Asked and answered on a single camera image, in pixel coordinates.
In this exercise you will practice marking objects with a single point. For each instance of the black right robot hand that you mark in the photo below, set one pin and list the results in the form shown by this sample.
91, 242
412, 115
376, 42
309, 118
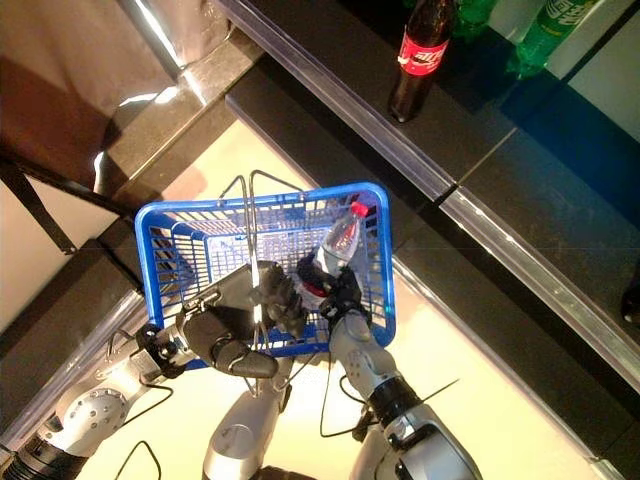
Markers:
345, 292

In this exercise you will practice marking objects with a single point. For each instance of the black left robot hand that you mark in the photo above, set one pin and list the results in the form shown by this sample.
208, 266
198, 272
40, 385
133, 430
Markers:
225, 325

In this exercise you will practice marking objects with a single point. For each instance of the clear water bottle red cap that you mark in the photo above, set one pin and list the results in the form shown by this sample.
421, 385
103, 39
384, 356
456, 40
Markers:
340, 240

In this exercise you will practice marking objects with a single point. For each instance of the blue plastic shopping basket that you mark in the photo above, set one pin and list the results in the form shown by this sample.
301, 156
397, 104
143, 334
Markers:
310, 191

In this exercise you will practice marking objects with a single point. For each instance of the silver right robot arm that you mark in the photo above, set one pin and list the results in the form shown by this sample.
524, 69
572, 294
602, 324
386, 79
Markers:
370, 370

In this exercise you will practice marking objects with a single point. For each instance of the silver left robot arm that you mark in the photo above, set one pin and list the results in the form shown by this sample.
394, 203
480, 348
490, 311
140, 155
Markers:
90, 415

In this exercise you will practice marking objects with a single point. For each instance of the black shelf base plinth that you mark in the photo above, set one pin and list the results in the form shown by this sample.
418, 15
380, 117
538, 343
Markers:
310, 135

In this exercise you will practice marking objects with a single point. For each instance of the silver right robot leg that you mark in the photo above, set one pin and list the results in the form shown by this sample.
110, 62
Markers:
367, 455

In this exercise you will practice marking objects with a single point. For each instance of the black low display cabinet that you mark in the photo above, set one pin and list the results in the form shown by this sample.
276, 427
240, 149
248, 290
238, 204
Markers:
60, 300

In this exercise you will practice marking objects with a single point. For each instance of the glossy dark stone ledge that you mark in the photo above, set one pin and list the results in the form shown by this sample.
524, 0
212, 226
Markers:
200, 100

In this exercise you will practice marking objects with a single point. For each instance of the Coca-Cola bottle red label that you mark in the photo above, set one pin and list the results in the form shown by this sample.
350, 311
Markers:
417, 60

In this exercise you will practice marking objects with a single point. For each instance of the green Sprite bottle yellow cap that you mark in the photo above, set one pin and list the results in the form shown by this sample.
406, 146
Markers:
550, 35
475, 15

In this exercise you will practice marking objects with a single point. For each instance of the black bracket bar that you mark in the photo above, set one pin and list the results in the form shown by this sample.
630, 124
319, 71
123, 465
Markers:
35, 205

